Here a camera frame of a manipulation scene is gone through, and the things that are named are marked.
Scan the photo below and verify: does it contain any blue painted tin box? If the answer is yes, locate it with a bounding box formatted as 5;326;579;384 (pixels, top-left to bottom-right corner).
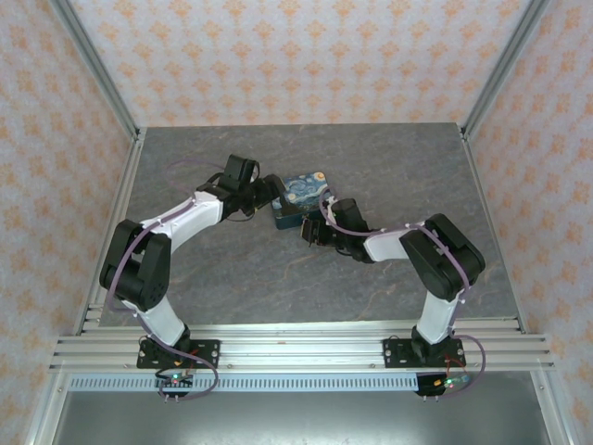
270;170;337;232

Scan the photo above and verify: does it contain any aluminium corner post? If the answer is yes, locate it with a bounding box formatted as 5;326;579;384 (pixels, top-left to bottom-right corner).
460;0;552;143
48;0;143;143

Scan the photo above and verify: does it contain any slotted grey cable duct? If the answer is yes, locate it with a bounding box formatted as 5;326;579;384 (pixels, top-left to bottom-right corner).
69;374;419;393

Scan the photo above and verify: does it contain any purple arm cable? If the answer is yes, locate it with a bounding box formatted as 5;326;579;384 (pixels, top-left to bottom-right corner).
319;184;487;400
105;157;231;402

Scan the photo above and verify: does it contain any aluminium frame leg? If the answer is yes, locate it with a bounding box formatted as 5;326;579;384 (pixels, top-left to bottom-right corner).
529;370;572;445
23;370;71;445

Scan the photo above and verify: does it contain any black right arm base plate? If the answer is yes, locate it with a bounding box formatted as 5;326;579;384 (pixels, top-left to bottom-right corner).
383;337;465;370

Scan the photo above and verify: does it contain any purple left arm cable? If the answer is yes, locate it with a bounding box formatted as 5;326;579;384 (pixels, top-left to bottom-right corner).
105;157;231;402

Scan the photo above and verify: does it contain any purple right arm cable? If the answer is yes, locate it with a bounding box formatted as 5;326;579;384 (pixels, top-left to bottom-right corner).
319;184;487;400

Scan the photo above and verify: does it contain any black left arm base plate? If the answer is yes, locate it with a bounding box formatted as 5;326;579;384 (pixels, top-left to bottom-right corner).
135;338;221;370

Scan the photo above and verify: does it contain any aluminium side rail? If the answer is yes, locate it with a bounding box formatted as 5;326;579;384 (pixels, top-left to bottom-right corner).
460;123;530;336
72;129;147;337

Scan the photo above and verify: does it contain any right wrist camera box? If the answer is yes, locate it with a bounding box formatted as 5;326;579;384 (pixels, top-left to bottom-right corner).
322;193;342;222

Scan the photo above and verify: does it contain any grey metal sheet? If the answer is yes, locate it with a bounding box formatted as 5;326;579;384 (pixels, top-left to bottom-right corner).
49;391;553;445

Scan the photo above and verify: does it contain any aluminium cross rail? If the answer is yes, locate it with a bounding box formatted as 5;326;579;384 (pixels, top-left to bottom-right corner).
48;323;557;373

